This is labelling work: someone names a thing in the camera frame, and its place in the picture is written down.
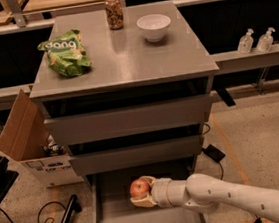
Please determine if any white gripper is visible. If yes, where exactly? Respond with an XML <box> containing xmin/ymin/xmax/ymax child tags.
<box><xmin>130</xmin><ymin>175</ymin><xmax>172</xmax><ymax>208</ymax></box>

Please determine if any red apple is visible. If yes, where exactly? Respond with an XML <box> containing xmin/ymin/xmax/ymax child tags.
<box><xmin>129</xmin><ymin>178</ymin><xmax>151</xmax><ymax>199</ymax></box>

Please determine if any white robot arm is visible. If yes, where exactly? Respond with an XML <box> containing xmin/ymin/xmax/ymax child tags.
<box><xmin>129</xmin><ymin>173</ymin><xmax>279</xmax><ymax>223</ymax></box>

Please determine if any grey open bottom drawer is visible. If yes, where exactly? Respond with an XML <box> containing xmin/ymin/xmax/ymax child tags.
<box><xmin>88</xmin><ymin>160</ymin><xmax>206</xmax><ymax>223</ymax></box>

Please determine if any grey middle drawer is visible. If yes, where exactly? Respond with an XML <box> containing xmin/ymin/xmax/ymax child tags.
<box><xmin>69</xmin><ymin>135</ymin><xmax>203</xmax><ymax>176</ymax></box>

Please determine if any grey top drawer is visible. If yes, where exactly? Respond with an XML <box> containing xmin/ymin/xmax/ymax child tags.
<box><xmin>44</xmin><ymin>94</ymin><xmax>212</xmax><ymax>145</ymax></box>

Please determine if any grey drawer cabinet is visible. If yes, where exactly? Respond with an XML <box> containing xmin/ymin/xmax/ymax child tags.
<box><xmin>20</xmin><ymin>0</ymin><xmax>231</xmax><ymax>188</ymax></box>

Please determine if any black power adapter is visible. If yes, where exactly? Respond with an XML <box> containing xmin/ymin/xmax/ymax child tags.
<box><xmin>202</xmin><ymin>145</ymin><xmax>225</xmax><ymax>163</ymax></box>

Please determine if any brown cardboard box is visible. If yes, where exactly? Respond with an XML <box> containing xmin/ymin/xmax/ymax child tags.
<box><xmin>0</xmin><ymin>90</ymin><xmax>83</xmax><ymax>188</ymax></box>

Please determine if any green dang snack bag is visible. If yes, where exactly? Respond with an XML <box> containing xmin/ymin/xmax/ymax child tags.
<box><xmin>37</xmin><ymin>29</ymin><xmax>91</xmax><ymax>78</ymax></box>

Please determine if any white ceramic bowl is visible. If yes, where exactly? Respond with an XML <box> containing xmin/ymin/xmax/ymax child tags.
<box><xmin>136</xmin><ymin>14</ymin><xmax>172</xmax><ymax>43</ymax></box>

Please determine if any left clear pump bottle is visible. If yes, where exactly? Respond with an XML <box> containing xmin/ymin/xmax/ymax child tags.
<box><xmin>237</xmin><ymin>28</ymin><xmax>254</xmax><ymax>54</ymax></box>

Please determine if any clear pump bottle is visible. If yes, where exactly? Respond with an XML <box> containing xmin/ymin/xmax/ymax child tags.
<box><xmin>257</xmin><ymin>27</ymin><xmax>275</xmax><ymax>52</ymax></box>
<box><xmin>237</xmin><ymin>28</ymin><xmax>254</xmax><ymax>54</ymax></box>

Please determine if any right clear pump bottle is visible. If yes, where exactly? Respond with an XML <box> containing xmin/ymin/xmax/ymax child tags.
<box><xmin>257</xmin><ymin>27</ymin><xmax>275</xmax><ymax>52</ymax></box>

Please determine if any patterned drink can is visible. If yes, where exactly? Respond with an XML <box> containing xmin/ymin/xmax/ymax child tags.
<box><xmin>105</xmin><ymin>0</ymin><xmax>124</xmax><ymax>30</ymax></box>

